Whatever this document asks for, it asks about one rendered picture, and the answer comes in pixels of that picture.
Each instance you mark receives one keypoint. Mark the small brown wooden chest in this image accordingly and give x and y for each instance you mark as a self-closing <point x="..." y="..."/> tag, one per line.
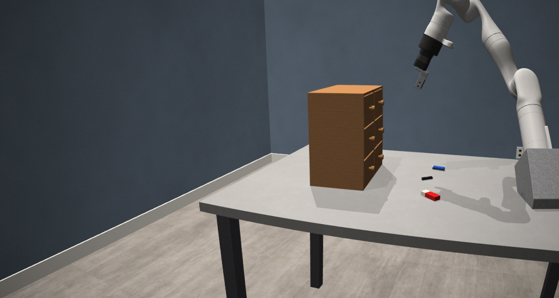
<point x="336" y="136"/>

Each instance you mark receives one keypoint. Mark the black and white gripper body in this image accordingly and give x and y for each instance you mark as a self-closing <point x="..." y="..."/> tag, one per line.
<point x="430" y="44"/>

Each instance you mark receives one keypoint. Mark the red and white eraser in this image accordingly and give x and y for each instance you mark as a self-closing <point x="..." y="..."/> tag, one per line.
<point x="430" y="195"/>

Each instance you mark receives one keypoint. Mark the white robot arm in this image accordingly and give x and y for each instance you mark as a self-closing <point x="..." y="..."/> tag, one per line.
<point x="522" y="84"/>

